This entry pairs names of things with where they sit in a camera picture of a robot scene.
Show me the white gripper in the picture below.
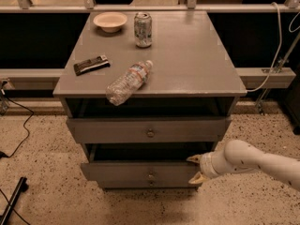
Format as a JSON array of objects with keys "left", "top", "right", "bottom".
[{"left": 187, "top": 152, "right": 224, "bottom": 185}]

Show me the white paper bowl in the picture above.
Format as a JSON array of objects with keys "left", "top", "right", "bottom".
[{"left": 93, "top": 12, "right": 128, "bottom": 33}]

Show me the black stand leg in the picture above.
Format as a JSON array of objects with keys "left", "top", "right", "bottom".
[{"left": 0, "top": 177, "right": 28, "bottom": 225}]

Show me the clear plastic water bottle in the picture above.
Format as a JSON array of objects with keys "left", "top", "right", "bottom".
[{"left": 106, "top": 60, "right": 153, "bottom": 106}]

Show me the silver soda can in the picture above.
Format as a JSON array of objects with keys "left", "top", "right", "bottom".
[{"left": 134, "top": 12, "right": 152, "bottom": 48}]

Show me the grey wooden drawer cabinet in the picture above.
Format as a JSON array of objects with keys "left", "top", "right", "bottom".
[{"left": 52, "top": 10, "right": 248, "bottom": 191}]

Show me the grey top drawer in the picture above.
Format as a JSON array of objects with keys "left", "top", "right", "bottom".
[{"left": 67, "top": 117, "right": 231, "bottom": 143}]

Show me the grey bottom drawer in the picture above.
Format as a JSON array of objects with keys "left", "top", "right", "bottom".
[{"left": 98, "top": 180, "right": 193, "bottom": 189}]

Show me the black snack bar wrapper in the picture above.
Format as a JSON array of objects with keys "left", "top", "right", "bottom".
[{"left": 73, "top": 55, "right": 111, "bottom": 76}]

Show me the black floor cable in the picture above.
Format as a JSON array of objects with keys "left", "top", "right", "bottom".
[{"left": 0, "top": 87, "right": 35, "bottom": 159}]

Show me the grey drawer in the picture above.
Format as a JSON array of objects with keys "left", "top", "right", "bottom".
[
  {"left": 98, "top": 180, "right": 193, "bottom": 189},
  {"left": 67, "top": 117, "right": 231, "bottom": 143},
  {"left": 81, "top": 142, "right": 215, "bottom": 183}
]

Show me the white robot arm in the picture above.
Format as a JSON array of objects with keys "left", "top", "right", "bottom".
[{"left": 187, "top": 140, "right": 300, "bottom": 191}]

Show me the white cable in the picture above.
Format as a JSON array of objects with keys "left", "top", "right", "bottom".
[{"left": 246, "top": 2, "right": 283, "bottom": 94}]

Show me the metal bracket stand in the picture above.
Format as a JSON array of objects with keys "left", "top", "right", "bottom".
[{"left": 255, "top": 32, "right": 300, "bottom": 115}]

